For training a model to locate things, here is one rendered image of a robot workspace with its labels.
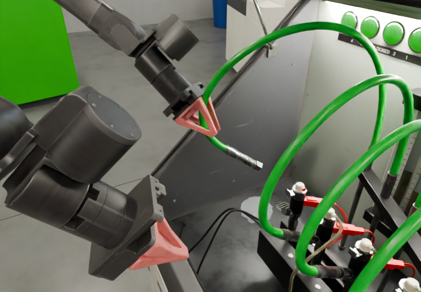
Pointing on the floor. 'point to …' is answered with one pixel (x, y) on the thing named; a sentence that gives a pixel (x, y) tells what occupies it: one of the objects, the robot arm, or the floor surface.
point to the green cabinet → (33, 46)
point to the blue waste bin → (220, 4)
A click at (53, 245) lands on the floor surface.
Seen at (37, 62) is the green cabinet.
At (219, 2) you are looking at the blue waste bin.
